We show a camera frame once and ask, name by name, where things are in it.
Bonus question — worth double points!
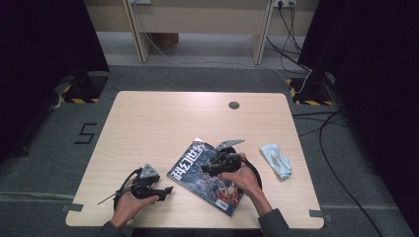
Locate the thin grey cable tie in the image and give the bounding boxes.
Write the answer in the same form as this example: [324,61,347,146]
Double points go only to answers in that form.
[97,191,125,205]

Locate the grey tape strip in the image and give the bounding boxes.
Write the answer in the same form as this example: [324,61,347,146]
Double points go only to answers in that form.
[61,202,85,213]
[308,208,333,222]

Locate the long white floor cable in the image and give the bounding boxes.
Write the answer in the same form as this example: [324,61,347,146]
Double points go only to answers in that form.
[142,32,293,85]

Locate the illustrated blue magazine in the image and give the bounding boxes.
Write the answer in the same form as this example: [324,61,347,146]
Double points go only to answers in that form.
[166,137,246,217]

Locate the black floor cables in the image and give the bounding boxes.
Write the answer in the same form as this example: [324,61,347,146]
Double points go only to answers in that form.
[292,110,384,237]

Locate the brown cardboard box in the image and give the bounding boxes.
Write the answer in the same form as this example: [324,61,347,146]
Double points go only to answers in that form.
[149,33,180,50]

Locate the black curtain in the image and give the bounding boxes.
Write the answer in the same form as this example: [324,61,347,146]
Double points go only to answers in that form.
[297,0,419,228]
[0,0,111,164]

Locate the black stand base hazard tape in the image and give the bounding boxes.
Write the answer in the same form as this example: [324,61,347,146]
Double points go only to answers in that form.
[286,70,335,107]
[60,71,110,104]

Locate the short white cable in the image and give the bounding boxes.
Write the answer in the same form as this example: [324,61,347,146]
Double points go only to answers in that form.
[295,68,313,94]

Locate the person's left hand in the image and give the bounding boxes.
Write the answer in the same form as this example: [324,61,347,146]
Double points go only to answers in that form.
[110,176,161,230]

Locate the black cables from socket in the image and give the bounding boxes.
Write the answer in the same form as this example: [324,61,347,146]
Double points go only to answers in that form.
[266,3,312,73]

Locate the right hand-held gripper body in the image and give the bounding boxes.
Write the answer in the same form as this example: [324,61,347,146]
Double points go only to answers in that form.
[210,138,246,176]

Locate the light blue cloth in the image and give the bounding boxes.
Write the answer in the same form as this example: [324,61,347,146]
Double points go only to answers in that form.
[259,142,293,181]

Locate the person's right hand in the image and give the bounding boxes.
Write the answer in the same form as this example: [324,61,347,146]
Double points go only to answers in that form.
[216,152,273,216]

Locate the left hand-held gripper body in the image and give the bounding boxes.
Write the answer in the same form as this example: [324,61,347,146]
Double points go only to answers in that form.
[129,163,162,200]

